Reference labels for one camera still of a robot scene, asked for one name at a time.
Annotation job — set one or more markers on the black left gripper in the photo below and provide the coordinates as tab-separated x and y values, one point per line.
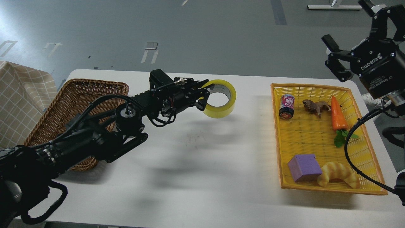
177	98

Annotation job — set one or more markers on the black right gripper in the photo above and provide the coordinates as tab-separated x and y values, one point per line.
379	63

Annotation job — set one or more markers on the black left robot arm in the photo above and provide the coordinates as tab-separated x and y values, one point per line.
108	128

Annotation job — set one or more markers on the brown toy animal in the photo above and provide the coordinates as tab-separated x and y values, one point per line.
316	107

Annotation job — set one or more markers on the white stand base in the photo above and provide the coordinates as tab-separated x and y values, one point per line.
334	5

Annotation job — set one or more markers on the orange toy carrot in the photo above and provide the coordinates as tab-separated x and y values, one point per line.
339	124

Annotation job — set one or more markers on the pink drink can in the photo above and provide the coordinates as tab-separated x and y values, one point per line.
286	110

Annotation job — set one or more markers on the yellow plastic basket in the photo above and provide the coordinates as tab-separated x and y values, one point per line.
305	133

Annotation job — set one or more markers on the toy croissant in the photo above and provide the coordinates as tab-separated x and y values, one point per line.
335	170

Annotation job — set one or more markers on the purple block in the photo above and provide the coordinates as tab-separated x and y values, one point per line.
304	167

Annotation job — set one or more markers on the brown wicker basket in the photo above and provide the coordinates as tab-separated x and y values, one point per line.
72	99

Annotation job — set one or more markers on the beige checkered cloth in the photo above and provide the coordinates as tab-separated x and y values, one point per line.
25	93

